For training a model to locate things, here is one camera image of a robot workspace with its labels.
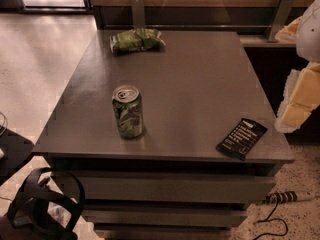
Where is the metal wall bracket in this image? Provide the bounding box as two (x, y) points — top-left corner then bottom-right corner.
(130, 0), (145, 29)
(265, 0), (295, 43)

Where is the black snack bar packet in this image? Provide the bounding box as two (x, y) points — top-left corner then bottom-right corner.
(216, 118), (267, 161)

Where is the black cable with striped plug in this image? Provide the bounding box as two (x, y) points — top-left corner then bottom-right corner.
(251, 190), (320, 240)

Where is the green jalapeno chip bag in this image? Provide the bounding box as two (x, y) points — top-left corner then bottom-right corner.
(110, 28), (165, 53)

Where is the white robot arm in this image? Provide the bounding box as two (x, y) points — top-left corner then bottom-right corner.
(274, 0), (320, 133)

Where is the green soda can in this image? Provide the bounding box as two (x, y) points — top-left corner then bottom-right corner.
(112, 85), (143, 139)

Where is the grey drawer cabinet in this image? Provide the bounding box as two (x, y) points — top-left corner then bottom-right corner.
(34, 31), (293, 240)

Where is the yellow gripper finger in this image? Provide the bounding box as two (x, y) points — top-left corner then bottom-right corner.
(274, 63), (320, 133)
(275, 17), (302, 43)

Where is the black side table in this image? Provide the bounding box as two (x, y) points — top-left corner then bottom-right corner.
(0, 129), (34, 186)

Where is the black headset with straps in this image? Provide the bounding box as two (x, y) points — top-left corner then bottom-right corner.
(7, 167), (85, 240)

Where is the left metal wall bracket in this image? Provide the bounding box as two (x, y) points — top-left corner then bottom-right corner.
(130, 0), (145, 29)

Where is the right metal wall bracket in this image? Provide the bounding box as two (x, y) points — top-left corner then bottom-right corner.
(265, 0), (295, 43)

